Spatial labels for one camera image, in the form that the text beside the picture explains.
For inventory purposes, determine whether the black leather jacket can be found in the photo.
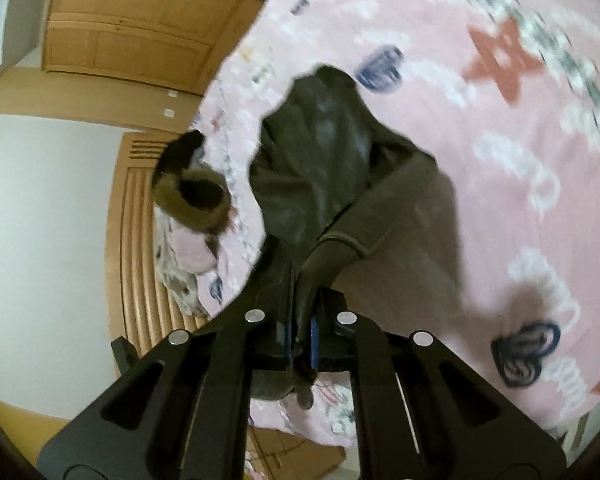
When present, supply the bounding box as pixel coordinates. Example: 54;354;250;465
194;63;464;411

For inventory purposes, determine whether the wooden bed headboard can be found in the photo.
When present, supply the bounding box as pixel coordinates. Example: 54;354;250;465
105;130;207;356

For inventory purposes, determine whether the pink patterned pillow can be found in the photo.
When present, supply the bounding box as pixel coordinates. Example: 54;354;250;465
154;207;230;318

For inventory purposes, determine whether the pink printed bed blanket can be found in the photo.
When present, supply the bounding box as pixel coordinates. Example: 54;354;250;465
193;0;600;429

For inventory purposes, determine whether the black fur-trimmed garment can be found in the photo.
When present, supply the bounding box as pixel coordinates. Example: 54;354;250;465
151;130;232;235

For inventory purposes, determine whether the wooden wardrobe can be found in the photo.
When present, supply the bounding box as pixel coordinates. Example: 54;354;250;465
42;0;264;96

